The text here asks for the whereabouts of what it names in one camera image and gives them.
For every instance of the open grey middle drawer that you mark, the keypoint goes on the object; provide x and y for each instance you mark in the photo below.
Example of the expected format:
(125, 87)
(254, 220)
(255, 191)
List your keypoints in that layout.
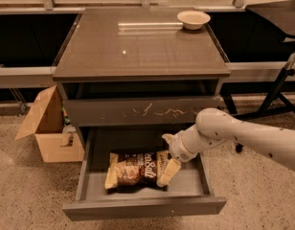
(188, 194)

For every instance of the brown chip bag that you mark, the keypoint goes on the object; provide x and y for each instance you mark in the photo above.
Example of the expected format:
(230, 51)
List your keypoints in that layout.
(130, 169)

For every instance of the closed grey top drawer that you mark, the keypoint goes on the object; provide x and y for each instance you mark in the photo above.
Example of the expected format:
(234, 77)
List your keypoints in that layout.
(136, 111)

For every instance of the beige paper bowl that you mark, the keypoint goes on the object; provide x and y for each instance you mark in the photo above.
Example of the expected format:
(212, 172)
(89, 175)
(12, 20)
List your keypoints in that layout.
(193, 20)

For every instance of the grey drawer cabinet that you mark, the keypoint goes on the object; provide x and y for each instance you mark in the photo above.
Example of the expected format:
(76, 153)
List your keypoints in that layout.
(126, 53)

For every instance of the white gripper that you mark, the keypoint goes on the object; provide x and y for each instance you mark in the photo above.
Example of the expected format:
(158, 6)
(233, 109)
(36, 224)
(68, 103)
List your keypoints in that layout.
(178, 147)

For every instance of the open cardboard box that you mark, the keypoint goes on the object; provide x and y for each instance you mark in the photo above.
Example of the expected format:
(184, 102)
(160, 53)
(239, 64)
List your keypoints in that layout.
(45, 121)

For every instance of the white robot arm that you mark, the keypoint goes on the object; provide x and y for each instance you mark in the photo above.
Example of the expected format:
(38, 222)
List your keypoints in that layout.
(213, 127)

